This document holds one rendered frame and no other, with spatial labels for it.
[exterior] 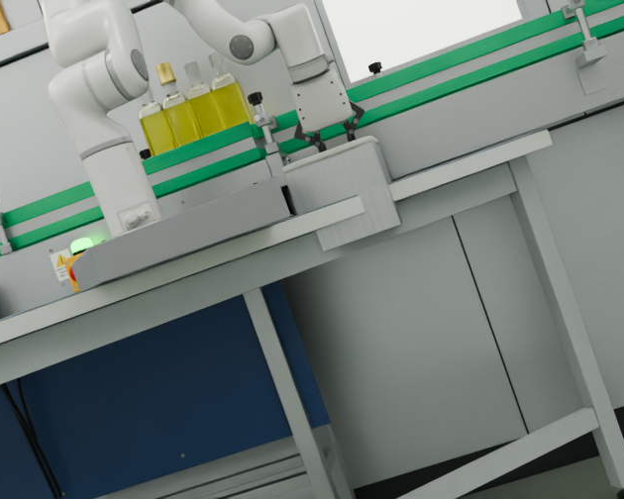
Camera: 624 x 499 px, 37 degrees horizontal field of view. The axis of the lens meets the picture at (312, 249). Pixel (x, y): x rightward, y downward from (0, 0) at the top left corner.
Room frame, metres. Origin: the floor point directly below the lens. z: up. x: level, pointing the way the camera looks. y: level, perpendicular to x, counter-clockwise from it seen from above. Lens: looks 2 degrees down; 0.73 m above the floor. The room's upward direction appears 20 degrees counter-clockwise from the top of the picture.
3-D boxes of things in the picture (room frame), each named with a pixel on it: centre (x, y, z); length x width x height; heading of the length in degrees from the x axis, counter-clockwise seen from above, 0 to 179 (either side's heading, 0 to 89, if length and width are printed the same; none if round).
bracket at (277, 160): (1.91, 0.00, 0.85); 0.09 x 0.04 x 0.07; 171
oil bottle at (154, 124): (2.05, 0.23, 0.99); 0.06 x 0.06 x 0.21; 82
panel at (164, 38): (2.13, -0.18, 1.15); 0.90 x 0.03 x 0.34; 81
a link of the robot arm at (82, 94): (1.63, 0.27, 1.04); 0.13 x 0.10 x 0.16; 77
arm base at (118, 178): (1.61, 0.27, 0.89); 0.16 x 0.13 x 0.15; 16
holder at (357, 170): (1.80, -0.10, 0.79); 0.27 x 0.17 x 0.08; 171
